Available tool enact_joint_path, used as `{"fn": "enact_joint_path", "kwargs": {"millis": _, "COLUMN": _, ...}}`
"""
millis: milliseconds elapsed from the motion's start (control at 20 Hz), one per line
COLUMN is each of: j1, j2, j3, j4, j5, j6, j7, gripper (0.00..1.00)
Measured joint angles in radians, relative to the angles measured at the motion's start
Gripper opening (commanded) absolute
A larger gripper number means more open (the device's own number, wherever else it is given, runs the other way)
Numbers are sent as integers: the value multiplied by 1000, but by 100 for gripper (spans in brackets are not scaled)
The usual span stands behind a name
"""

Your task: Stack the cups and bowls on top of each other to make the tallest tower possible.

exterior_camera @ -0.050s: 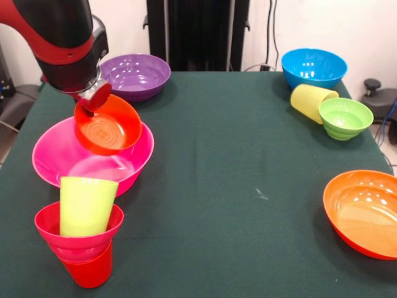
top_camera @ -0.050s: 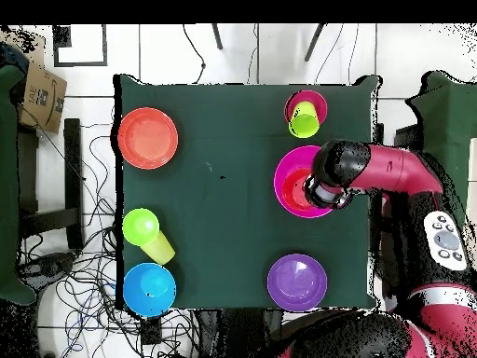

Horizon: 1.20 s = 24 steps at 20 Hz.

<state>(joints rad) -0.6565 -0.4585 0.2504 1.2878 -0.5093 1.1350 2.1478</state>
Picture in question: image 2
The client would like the small orange bowl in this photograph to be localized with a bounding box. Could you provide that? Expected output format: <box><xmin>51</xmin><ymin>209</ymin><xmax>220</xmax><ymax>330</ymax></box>
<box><xmin>280</xmin><ymin>168</ymin><xmax>318</xmax><ymax>211</ymax></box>

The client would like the large magenta bowl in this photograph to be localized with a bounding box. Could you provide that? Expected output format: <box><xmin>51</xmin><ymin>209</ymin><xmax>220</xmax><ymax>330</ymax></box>
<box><xmin>273</xmin><ymin>145</ymin><xmax>334</xmax><ymax>220</ymax></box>

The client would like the yellow cup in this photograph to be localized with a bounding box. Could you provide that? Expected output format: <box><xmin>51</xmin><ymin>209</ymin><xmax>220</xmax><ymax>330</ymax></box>
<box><xmin>140</xmin><ymin>229</ymin><xmax>177</xmax><ymax>267</ymax></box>

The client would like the lime green cup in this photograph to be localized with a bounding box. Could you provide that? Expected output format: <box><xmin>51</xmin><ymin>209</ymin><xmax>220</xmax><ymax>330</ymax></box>
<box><xmin>287</xmin><ymin>100</ymin><xmax>320</xmax><ymax>140</ymax></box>

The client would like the large orange bowl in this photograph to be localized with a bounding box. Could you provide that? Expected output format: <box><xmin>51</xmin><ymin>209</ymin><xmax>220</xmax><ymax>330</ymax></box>
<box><xmin>116</xmin><ymin>106</ymin><xmax>180</xmax><ymax>171</ymax></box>

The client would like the small crimson pink bowl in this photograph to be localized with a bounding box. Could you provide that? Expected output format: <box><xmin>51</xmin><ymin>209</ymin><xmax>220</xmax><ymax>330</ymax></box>
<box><xmin>283</xmin><ymin>89</ymin><xmax>329</xmax><ymax>126</ymax></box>

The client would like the blue bowl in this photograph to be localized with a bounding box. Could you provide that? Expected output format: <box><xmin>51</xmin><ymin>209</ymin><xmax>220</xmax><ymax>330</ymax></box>
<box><xmin>122</xmin><ymin>262</ymin><xmax>177</xmax><ymax>319</ymax></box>

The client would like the dark green tablecloth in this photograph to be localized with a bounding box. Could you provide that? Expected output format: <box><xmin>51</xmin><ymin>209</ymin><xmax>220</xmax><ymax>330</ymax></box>
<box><xmin>113</xmin><ymin>73</ymin><xmax>383</xmax><ymax>311</ymax></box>

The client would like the small green bowl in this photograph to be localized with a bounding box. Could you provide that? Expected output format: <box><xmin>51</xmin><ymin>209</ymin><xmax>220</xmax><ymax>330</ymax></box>
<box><xmin>121</xmin><ymin>207</ymin><xmax>161</xmax><ymax>248</ymax></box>

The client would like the purple bowl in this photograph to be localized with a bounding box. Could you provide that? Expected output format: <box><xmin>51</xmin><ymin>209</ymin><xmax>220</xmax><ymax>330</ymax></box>
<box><xmin>266</xmin><ymin>253</ymin><xmax>329</xmax><ymax>313</ymax></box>

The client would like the black robot column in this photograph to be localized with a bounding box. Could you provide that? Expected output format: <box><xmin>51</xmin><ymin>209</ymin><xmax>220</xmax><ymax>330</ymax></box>
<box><xmin>197</xmin><ymin>308</ymin><xmax>284</xmax><ymax>358</ymax></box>

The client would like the black power strip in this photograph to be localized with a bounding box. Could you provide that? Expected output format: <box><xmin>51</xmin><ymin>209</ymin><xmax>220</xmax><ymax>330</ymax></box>
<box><xmin>139</xmin><ymin>316</ymin><xmax>163</xmax><ymax>346</ymax></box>

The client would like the black tripod leg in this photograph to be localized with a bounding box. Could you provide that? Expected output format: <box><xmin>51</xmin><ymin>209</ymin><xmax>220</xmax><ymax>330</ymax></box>
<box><xmin>211</xmin><ymin>23</ymin><xmax>224</xmax><ymax>50</ymax></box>
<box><xmin>304</xmin><ymin>23</ymin><xmax>326</xmax><ymax>62</ymax></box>

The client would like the cardboard box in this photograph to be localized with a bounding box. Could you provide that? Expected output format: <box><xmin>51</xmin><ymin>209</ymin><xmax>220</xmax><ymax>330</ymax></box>
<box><xmin>16</xmin><ymin>62</ymin><xmax>68</xmax><ymax>134</ymax></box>

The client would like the green cloth side table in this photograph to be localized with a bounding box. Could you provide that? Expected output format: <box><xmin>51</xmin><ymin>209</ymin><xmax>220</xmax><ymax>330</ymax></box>
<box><xmin>0</xmin><ymin>64</ymin><xmax>38</xmax><ymax>307</ymax></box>
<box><xmin>403</xmin><ymin>71</ymin><xmax>477</xmax><ymax>225</ymax></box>

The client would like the white box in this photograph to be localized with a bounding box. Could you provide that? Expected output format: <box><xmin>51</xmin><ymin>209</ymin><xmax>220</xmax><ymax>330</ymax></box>
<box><xmin>467</xmin><ymin>136</ymin><xmax>477</xmax><ymax>225</ymax></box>

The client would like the blue object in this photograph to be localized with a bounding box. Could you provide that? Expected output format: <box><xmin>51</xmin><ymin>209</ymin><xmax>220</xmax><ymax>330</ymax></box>
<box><xmin>0</xmin><ymin>42</ymin><xmax>30</xmax><ymax>74</ymax></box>

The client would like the tangle of black cables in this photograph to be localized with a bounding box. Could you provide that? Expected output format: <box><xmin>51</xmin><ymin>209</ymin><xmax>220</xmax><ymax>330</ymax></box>
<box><xmin>16</xmin><ymin>122</ymin><xmax>195</xmax><ymax>358</ymax></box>

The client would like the black cable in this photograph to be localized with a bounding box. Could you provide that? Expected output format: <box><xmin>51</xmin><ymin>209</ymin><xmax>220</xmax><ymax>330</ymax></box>
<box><xmin>182</xmin><ymin>23</ymin><xmax>207</xmax><ymax>85</ymax></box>

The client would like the black chair frame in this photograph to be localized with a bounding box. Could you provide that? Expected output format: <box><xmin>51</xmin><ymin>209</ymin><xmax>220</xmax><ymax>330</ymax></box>
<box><xmin>16</xmin><ymin>117</ymin><xmax>85</xmax><ymax>252</ymax></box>

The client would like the dark grey pedestal leg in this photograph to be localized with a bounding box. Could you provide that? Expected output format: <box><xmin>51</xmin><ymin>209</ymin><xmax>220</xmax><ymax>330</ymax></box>
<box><xmin>16</xmin><ymin>251</ymin><xmax>77</xmax><ymax>284</ymax></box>

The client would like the black square floor frame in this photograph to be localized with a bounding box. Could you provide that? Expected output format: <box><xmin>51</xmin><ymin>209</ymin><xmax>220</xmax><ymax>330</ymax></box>
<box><xmin>52</xmin><ymin>23</ymin><xmax>108</xmax><ymax>68</ymax></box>

